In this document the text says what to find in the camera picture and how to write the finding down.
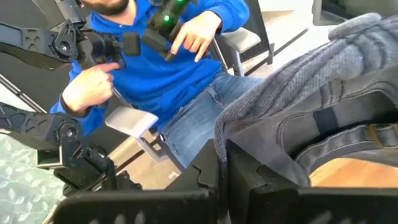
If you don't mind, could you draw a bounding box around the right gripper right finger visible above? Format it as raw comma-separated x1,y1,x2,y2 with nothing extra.
225,139,398,224

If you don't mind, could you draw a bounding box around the person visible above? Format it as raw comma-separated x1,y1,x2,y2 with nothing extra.
49,0,265,169

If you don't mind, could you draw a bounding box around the blue denim baseball cap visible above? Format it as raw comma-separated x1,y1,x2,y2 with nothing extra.
213,12,398,187

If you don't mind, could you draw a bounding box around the teal leaf-pattern floor mat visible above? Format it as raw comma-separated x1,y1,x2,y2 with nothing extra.
0,133,66,224

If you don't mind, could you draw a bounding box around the person's hand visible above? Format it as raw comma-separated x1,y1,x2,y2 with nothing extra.
61,62,121,118
170,11,222,63

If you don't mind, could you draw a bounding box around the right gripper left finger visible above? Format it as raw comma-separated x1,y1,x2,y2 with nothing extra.
50,139,221,224

